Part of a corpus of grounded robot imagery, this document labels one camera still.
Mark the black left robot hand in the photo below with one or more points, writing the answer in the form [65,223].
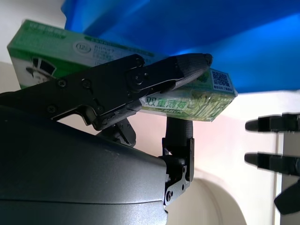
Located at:
[272,162]

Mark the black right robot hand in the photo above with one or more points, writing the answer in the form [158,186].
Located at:
[70,164]

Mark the green toothpaste box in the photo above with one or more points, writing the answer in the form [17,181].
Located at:
[58,49]

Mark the blue plastic tray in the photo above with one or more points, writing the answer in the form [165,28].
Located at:
[187,23]

